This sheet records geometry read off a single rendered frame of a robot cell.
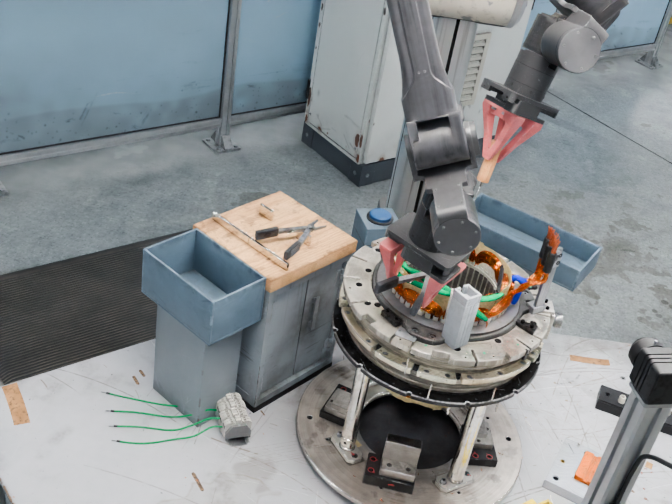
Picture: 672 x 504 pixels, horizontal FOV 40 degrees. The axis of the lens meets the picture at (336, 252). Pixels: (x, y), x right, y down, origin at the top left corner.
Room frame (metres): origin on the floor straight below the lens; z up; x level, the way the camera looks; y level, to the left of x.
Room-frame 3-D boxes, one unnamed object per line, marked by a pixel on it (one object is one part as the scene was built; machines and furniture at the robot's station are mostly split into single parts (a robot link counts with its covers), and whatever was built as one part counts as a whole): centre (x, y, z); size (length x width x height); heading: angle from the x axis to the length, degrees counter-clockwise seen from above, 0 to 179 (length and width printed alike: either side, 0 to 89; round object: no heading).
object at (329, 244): (1.28, 0.10, 1.05); 0.20 x 0.19 x 0.02; 142
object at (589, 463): (1.13, -0.49, 0.80); 0.07 x 0.05 x 0.01; 157
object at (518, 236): (1.43, -0.33, 0.92); 0.25 x 0.11 x 0.28; 61
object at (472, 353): (1.15, -0.18, 1.09); 0.32 x 0.32 x 0.01
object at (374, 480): (1.03, -0.15, 0.81); 0.08 x 0.05 x 0.02; 86
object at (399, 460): (1.04, -0.16, 0.85); 0.06 x 0.04 x 0.05; 86
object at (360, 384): (1.08, -0.07, 0.91); 0.02 x 0.02 x 0.21
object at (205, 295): (1.15, 0.20, 0.92); 0.17 x 0.11 x 0.28; 52
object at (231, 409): (1.11, 0.12, 0.80); 0.10 x 0.05 x 0.04; 26
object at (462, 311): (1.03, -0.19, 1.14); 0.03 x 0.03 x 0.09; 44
